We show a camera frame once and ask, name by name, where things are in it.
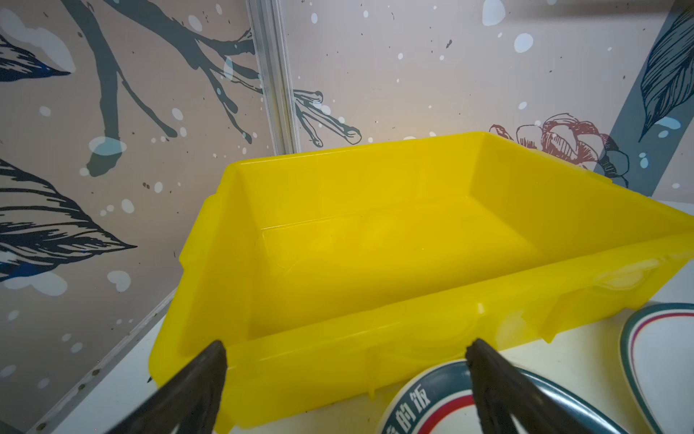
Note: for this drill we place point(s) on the aluminium frame post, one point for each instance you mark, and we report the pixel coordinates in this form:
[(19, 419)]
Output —
[(271, 51)]

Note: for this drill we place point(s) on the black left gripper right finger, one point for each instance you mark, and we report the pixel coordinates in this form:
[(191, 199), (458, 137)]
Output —
[(509, 399)]

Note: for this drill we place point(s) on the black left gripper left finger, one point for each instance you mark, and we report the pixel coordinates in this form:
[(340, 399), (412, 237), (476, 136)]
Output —
[(188, 403)]

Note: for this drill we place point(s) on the small green-rimmed white plate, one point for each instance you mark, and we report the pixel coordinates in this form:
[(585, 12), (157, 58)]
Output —
[(440, 400)]

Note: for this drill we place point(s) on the yellow plastic bin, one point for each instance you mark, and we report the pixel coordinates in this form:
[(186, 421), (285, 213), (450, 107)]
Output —
[(330, 274)]

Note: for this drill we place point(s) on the white plate red characters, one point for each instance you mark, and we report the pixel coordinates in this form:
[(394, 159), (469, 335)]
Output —
[(656, 352)]

